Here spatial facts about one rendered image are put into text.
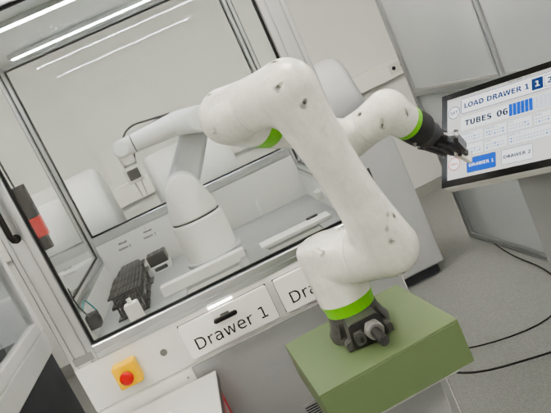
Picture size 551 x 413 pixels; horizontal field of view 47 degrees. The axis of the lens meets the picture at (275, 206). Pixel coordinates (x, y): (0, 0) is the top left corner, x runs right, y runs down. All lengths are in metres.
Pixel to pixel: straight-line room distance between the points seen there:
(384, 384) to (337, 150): 0.50
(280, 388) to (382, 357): 0.73
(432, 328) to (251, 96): 0.62
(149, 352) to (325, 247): 0.78
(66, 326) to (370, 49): 4.04
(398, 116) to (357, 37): 3.90
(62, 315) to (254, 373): 0.60
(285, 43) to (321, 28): 3.47
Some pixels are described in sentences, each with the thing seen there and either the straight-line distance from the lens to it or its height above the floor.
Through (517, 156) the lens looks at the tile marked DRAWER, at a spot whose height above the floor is 1.00.
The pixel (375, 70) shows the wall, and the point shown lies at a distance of 5.39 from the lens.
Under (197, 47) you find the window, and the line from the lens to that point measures 1.87.
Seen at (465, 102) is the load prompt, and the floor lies 1.16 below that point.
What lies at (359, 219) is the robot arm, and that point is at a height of 1.15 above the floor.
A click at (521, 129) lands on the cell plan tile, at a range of 1.91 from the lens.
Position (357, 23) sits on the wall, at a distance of 5.44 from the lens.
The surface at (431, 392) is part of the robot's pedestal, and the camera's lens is 1.54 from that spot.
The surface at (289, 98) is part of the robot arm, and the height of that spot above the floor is 1.43.
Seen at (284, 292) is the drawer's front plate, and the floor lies 0.88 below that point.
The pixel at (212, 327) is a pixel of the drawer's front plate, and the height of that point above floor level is 0.88.
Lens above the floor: 1.48
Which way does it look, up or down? 11 degrees down
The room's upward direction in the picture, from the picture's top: 25 degrees counter-clockwise
